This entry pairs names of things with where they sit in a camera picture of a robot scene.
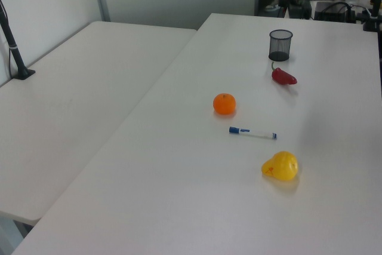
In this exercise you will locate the white blue marker pen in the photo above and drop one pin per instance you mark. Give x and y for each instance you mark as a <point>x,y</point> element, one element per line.
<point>253,133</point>

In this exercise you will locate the black mesh pen cup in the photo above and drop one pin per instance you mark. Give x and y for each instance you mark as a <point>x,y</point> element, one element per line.
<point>280,46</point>

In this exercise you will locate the orange mandarin fruit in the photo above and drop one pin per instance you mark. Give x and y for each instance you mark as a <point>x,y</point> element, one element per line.
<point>224,104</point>

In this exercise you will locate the red chili pepper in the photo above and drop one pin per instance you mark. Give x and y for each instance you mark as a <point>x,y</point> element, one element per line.
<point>282,77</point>

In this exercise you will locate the white side table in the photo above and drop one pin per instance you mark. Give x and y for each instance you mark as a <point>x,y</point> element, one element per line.
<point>74,102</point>

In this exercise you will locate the black electronics box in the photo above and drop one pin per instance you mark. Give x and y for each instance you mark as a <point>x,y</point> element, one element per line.
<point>334,13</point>

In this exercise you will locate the black pole with base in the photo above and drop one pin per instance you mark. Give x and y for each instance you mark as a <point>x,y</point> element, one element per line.
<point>13,49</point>

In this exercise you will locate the black camera stand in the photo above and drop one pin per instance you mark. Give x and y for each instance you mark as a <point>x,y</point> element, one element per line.
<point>374,16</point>

